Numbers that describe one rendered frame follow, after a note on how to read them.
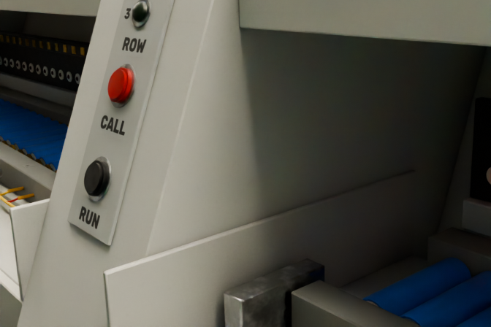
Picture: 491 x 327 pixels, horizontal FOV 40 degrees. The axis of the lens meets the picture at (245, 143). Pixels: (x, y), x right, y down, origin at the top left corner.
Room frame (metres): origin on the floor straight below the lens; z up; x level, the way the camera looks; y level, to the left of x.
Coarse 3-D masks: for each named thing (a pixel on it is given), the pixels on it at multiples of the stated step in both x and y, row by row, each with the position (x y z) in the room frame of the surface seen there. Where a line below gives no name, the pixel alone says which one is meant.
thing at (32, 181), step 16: (0, 144) 0.56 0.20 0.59; (0, 160) 0.52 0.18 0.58; (16, 160) 0.51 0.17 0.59; (32, 160) 0.51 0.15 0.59; (16, 176) 0.49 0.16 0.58; (32, 176) 0.47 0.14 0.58; (48, 176) 0.47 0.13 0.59; (16, 192) 0.50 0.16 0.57; (32, 192) 0.47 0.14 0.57; (48, 192) 0.44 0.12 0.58
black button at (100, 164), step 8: (88, 168) 0.30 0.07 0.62; (96, 168) 0.30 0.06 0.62; (104, 168) 0.30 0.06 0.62; (88, 176) 0.30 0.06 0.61; (96, 176) 0.30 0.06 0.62; (104, 176) 0.29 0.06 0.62; (88, 184) 0.30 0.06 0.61; (96, 184) 0.29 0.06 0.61; (104, 184) 0.29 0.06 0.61; (88, 192) 0.30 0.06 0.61; (96, 192) 0.30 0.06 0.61
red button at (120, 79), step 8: (120, 72) 0.30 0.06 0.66; (128, 72) 0.30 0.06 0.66; (112, 80) 0.30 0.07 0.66; (120, 80) 0.30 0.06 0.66; (128, 80) 0.29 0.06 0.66; (112, 88) 0.30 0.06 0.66; (120, 88) 0.30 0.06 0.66; (128, 88) 0.29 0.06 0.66; (112, 96) 0.30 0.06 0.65; (120, 96) 0.30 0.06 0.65
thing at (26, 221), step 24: (0, 72) 0.87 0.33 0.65; (48, 96) 0.75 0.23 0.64; (72, 96) 0.70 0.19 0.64; (0, 216) 0.46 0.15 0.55; (24, 216) 0.33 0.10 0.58; (0, 240) 0.42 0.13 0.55; (24, 240) 0.33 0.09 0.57; (0, 264) 0.38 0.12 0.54; (24, 264) 0.34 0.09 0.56; (0, 288) 0.36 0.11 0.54; (24, 288) 0.34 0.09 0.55; (0, 312) 0.37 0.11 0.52
